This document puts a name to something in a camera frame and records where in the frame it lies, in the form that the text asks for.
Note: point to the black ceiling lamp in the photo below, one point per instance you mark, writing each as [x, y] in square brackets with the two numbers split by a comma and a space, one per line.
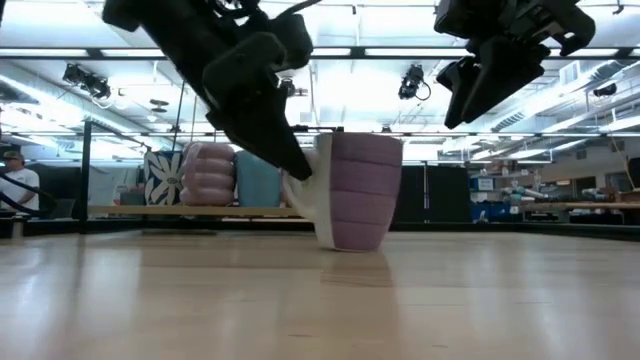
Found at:
[605, 90]

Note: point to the black metal shelf frame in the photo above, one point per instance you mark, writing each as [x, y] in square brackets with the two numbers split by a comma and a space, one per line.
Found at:
[86, 175]

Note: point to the black overhead frame beam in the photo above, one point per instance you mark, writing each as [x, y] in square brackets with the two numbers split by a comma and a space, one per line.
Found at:
[400, 51]

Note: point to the blue storage bin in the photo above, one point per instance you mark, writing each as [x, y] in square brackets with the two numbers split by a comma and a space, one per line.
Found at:
[492, 212]

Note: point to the white blue floral mug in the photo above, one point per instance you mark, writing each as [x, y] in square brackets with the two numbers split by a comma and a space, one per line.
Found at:
[164, 177]

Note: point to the white ceiling vent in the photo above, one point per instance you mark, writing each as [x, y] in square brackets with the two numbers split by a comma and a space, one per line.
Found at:
[570, 73]

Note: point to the lilac ringed mug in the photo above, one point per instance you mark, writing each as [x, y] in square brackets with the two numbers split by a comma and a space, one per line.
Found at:
[207, 175]

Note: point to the purple ridged mug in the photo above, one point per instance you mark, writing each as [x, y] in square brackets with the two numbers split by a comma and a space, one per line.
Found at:
[360, 190]

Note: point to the black aluminium table frame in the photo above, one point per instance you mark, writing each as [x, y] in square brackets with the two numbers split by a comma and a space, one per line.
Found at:
[500, 231]

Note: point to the background work table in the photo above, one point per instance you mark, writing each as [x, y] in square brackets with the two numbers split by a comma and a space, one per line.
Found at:
[580, 206]

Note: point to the black track light cluster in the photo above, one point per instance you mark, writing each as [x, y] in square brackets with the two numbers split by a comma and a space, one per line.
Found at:
[87, 81]

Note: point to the black overhead camera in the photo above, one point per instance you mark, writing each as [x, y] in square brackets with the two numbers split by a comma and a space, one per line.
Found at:
[411, 82]

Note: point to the person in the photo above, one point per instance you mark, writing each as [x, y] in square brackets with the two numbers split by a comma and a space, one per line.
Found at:
[17, 182]

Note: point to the wooden shelf board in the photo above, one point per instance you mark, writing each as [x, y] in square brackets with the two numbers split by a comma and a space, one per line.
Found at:
[150, 211]

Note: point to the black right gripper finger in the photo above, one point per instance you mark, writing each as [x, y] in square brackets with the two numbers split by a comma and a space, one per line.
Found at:
[455, 90]
[500, 75]

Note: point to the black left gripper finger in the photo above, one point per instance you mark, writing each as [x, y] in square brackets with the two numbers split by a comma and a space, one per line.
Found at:
[260, 115]

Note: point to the light blue mug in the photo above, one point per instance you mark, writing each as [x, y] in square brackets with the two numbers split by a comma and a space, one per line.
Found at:
[257, 182]

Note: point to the black round spotlight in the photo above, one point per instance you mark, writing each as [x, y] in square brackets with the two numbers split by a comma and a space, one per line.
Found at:
[289, 89]

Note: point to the black partition panel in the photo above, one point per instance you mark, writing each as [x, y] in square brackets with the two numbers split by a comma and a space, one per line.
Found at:
[435, 192]

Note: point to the black curved tube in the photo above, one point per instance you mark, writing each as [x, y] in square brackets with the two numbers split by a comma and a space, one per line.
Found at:
[42, 197]

